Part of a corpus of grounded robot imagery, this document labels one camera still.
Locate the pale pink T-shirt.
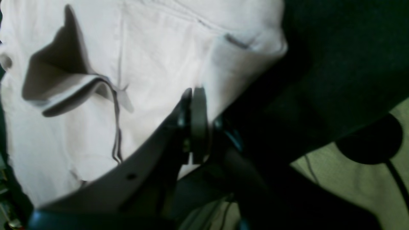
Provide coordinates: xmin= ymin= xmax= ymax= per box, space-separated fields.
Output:
xmin=1 ymin=0 xmax=288 ymax=208

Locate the black chair base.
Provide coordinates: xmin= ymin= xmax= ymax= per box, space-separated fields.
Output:
xmin=336 ymin=114 xmax=409 ymax=208

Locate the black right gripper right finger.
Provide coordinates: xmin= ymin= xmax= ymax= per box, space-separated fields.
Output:
xmin=192 ymin=87 xmax=384 ymax=230

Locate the black table cloth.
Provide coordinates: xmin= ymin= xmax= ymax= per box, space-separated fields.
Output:
xmin=226 ymin=0 xmax=409 ymax=167

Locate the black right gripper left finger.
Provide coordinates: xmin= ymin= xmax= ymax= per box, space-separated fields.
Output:
xmin=27 ymin=88 xmax=192 ymax=230

